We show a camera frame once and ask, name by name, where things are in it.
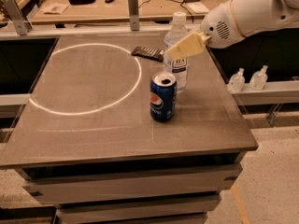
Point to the cabinet drawer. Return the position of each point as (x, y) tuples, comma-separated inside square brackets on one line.
[(139, 210), (153, 183)]

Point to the left sanitizer pump bottle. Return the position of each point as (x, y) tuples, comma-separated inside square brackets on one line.
[(236, 82)]

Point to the brown paper envelope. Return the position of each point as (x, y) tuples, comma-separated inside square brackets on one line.
[(55, 8)]

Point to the lower cabinet drawer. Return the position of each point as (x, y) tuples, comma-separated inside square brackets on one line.
[(139, 210)]

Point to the upper cabinet drawer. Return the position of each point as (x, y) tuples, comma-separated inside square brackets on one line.
[(153, 183)]

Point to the dark snack bar wrapper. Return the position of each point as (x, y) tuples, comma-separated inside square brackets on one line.
[(148, 53)]

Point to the left metal bracket post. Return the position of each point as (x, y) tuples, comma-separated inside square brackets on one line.
[(20, 22)]

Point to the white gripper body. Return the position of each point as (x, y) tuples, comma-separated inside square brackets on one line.
[(217, 28)]

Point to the black object on desk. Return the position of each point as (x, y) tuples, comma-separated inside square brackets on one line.
[(81, 2)]

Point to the blue pepsi can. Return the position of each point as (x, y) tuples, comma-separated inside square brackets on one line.
[(163, 92)]

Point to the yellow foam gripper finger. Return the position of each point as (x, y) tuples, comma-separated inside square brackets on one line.
[(188, 46)]

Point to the small black remote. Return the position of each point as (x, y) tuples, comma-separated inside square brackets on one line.
[(109, 1)]

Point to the sanitizer pump bottle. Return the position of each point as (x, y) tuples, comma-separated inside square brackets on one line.
[(259, 78), (236, 82)]

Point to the right sanitizer pump bottle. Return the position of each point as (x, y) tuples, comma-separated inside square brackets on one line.
[(259, 78)]

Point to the clear plastic tea bottle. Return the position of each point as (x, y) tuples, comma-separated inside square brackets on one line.
[(179, 68)]

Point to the white paper sheet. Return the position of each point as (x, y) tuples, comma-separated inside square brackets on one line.
[(198, 7)]

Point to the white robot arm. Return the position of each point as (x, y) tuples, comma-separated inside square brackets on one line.
[(255, 16)]

